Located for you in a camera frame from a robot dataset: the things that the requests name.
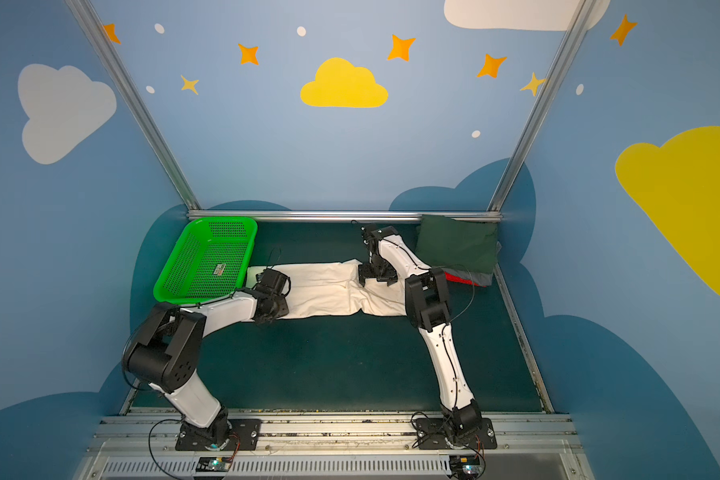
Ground white printed t shirt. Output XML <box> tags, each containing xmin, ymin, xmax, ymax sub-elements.
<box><xmin>274</xmin><ymin>259</ymin><xmax>406</xmax><ymax>319</ymax></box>

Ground green plastic perforated basket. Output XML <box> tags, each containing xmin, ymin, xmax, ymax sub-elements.
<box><xmin>153</xmin><ymin>217</ymin><xmax>258</xmax><ymax>305</ymax></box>

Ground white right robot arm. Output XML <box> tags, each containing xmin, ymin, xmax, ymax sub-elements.
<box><xmin>358</xmin><ymin>224</ymin><xmax>483</xmax><ymax>445</ymax></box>

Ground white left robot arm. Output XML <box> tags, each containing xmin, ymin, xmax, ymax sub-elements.
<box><xmin>121</xmin><ymin>268</ymin><xmax>291</xmax><ymax>451</ymax></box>

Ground folded red t shirt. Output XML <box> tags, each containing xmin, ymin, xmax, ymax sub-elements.
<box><xmin>445</xmin><ymin>272</ymin><xmax>480</xmax><ymax>286</ymax></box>

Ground folded dark green t shirt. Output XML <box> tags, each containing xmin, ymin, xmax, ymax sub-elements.
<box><xmin>415</xmin><ymin>216</ymin><xmax>499</xmax><ymax>274</ymax></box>

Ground left green circuit board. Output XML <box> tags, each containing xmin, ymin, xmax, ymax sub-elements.
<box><xmin>195</xmin><ymin>457</ymin><xmax>233</xmax><ymax>474</ymax></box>

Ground green circuit board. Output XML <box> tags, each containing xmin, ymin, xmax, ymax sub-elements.
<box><xmin>195</xmin><ymin>457</ymin><xmax>233</xmax><ymax>474</ymax></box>
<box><xmin>448</xmin><ymin>455</ymin><xmax>484</xmax><ymax>480</ymax></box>

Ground right green circuit board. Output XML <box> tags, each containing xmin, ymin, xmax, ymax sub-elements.
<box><xmin>448</xmin><ymin>455</ymin><xmax>484</xmax><ymax>480</ymax></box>

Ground horizontal aluminium frame rail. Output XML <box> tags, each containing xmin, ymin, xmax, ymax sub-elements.
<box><xmin>187</xmin><ymin>210</ymin><xmax>502</xmax><ymax>224</ymax></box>

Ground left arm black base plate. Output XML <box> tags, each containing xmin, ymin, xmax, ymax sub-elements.
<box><xmin>175</xmin><ymin>419</ymin><xmax>261</xmax><ymax>452</ymax></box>

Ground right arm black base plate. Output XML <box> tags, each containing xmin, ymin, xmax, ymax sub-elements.
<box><xmin>411</xmin><ymin>416</ymin><xmax>498</xmax><ymax>451</ymax></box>

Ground left side aluminium table rail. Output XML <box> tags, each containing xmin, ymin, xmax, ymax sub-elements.
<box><xmin>118</xmin><ymin>388</ymin><xmax>139</xmax><ymax>416</ymax></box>

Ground aluminium table rail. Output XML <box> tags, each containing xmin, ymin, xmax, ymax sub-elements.
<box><xmin>494</xmin><ymin>265</ymin><xmax>555</xmax><ymax>414</ymax></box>
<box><xmin>118</xmin><ymin>388</ymin><xmax>139</xmax><ymax>416</ymax></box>

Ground right side aluminium table rail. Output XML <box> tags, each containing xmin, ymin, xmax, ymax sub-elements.
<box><xmin>494</xmin><ymin>265</ymin><xmax>555</xmax><ymax>414</ymax></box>

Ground aluminium front mounting rail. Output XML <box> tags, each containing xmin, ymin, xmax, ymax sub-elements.
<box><xmin>74</xmin><ymin>408</ymin><xmax>594</xmax><ymax>479</ymax></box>

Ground right aluminium frame post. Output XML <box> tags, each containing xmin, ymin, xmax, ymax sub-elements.
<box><xmin>486</xmin><ymin>0</ymin><xmax>599</xmax><ymax>217</ymax></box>

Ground aluminium frame post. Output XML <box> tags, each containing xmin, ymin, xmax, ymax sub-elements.
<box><xmin>486</xmin><ymin>0</ymin><xmax>599</xmax><ymax>217</ymax></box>
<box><xmin>65</xmin><ymin>0</ymin><xmax>202</xmax><ymax>210</ymax></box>

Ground left aluminium frame post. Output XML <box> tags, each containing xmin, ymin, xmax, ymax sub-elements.
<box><xmin>65</xmin><ymin>0</ymin><xmax>202</xmax><ymax>210</ymax></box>

